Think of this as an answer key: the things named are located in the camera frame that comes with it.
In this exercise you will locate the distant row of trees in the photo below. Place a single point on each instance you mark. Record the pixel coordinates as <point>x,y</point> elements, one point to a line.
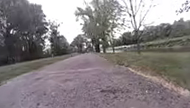
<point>167,29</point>

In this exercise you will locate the distant leafy tree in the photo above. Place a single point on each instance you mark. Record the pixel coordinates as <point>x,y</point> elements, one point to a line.
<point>78,43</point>

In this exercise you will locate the grass verge with pale edge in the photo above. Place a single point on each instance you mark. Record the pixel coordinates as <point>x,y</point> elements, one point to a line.
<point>171,62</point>

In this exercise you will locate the bare thin tree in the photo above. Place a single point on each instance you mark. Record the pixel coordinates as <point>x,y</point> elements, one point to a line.
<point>135,29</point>

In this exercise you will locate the row of dark trees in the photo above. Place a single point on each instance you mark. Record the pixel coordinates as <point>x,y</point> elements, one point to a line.
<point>10,34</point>

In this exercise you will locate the clump of leafy trees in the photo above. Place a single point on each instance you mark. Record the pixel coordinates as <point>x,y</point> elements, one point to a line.
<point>99,19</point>

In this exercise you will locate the grass strip beside dark wood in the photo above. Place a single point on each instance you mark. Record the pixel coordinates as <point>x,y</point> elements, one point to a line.
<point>4,73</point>

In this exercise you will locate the pale grey road strip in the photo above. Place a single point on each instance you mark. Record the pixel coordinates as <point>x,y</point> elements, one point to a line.
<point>122,48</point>

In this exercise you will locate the reddish grey gravel path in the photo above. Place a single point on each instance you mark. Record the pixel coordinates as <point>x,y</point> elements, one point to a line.
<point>86,84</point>

